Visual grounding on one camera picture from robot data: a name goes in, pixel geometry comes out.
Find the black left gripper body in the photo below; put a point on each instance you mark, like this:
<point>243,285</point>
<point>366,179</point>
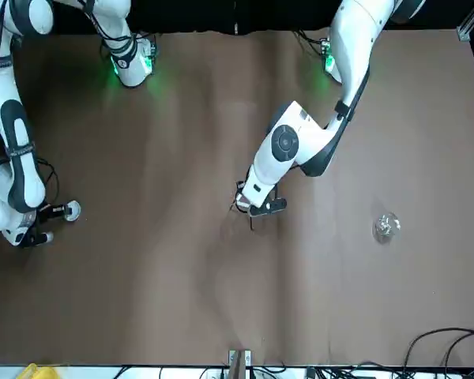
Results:
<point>266,209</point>

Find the white ceramic crucible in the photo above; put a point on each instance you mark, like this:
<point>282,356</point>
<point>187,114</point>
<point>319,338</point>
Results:
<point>73,211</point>

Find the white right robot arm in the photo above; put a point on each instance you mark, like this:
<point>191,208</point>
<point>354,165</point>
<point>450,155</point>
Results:
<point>0,205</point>

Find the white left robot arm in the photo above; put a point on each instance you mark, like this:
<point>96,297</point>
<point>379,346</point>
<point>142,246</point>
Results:
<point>351,47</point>

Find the yellow plastic basket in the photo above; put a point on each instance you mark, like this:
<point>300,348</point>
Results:
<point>37,373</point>

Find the silver aluminium profile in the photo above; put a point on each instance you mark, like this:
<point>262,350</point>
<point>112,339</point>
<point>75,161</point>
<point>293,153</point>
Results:
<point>472,19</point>

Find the silver metal post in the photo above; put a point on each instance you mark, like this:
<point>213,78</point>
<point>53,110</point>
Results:
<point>239,365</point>

